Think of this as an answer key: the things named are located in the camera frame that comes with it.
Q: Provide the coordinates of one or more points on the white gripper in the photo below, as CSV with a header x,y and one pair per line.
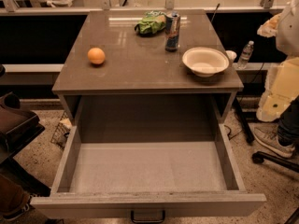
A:
x,y
289,32

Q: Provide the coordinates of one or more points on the redbull can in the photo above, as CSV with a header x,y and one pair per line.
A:
x,y
172,27

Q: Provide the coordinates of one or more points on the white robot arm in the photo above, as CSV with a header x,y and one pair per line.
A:
x,y
285,28

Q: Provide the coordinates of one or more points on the open top drawer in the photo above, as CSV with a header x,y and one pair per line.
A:
x,y
148,153

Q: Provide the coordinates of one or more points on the dark jeans leg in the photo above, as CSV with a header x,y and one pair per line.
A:
x,y
288,125

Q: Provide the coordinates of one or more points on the clear water bottle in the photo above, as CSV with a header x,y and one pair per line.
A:
x,y
245,55

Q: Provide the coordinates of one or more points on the grey sneaker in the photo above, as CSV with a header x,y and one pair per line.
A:
x,y
270,141

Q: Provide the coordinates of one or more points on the small white cup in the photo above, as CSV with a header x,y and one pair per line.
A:
x,y
231,55

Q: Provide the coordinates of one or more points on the black chair base leg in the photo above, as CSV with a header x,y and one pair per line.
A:
x,y
259,157

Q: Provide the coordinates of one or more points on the white paper bowl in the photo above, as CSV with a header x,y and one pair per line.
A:
x,y
205,62

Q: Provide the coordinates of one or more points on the green chip bag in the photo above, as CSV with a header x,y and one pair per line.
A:
x,y
153,22

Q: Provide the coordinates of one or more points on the grey cabinet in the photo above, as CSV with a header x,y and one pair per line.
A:
x,y
136,64

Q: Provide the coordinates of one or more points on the orange fruit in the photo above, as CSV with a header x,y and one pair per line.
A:
x,y
96,56

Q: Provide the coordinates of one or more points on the black chair left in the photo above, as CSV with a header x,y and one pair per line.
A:
x,y
18,128

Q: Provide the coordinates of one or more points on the brown shoe left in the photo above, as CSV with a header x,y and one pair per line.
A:
x,y
14,200

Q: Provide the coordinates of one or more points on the black drawer handle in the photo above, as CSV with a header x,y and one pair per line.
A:
x,y
137,219

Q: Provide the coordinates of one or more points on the wire basket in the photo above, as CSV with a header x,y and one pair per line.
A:
x,y
61,132

